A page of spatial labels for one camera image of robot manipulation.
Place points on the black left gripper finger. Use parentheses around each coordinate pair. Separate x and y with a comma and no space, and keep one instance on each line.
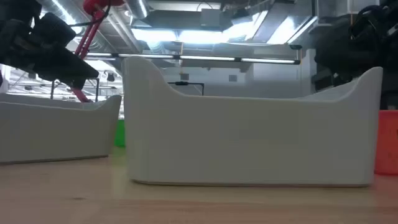
(68,67)
(76,83)

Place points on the grey wall vent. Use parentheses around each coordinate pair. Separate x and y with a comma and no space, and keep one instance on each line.
(184,76)
(233,78)

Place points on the orange plastic basket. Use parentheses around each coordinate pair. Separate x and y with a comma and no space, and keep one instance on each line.
(387,143)

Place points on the long ceiling light strip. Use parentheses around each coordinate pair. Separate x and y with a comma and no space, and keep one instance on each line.
(211,58)

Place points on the black background rig frame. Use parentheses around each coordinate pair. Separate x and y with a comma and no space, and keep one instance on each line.
(182,83)

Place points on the grey plastic basket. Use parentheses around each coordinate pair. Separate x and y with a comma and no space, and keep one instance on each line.
(56,133)
(248,140)

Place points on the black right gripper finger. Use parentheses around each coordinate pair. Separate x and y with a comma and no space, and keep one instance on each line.
(337,59)

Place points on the silver round ceiling duct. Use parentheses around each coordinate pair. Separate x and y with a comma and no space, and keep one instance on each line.
(136,7)

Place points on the red desk lamp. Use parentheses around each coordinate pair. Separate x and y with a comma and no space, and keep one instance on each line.
(88,36)

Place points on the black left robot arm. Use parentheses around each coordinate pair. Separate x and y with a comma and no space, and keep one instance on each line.
(15,9)

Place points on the green plastic basket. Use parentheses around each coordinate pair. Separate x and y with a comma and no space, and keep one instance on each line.
(119,133)

